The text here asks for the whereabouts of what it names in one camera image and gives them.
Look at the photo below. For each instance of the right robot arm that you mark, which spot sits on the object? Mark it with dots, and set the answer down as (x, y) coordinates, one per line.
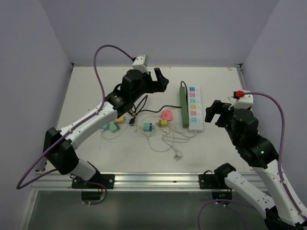
(280, 209)

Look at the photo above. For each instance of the green power strip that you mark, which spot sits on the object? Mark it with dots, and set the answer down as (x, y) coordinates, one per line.
(184, 107)

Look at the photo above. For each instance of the blue usb charger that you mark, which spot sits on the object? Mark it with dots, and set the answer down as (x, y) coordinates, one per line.
(105, 127)

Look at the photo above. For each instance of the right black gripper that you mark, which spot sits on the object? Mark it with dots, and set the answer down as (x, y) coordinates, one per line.
(218, 107)

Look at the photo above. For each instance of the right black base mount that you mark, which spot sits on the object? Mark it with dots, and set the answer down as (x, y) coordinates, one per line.
(209, 180)

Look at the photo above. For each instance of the yellow plug adapter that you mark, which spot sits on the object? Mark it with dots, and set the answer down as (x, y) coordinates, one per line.
(162, 123)

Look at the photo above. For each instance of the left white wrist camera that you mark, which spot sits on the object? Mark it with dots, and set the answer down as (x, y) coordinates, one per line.
(140, 64)

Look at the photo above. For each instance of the aluminium front rail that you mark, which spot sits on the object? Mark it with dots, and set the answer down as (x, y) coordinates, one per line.
(136, 181)

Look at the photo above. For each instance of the white power strip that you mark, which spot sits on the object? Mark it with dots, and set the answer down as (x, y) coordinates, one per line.
(195, 111)

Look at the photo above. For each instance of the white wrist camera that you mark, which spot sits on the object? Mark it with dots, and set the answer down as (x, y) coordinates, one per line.
(140, 64)
(241, 100)

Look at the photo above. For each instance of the green usb charger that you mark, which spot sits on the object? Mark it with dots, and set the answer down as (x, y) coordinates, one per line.
(114, 127)

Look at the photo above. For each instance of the pink plug adapter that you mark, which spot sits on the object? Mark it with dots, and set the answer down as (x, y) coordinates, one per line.
(167, 115)

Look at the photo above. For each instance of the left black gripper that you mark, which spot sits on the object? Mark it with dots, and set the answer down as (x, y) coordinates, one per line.
(159, 86)

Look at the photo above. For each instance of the yellow usb charger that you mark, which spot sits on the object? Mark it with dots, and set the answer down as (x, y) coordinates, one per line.
(120, 120)

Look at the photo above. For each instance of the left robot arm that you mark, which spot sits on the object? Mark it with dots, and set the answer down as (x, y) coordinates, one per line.
(60, 145)

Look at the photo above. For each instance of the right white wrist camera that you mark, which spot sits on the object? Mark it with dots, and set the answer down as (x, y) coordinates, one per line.
(241, 100)

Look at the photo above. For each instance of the blue plug adapter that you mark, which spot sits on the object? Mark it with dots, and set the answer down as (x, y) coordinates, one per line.
(148, 127)

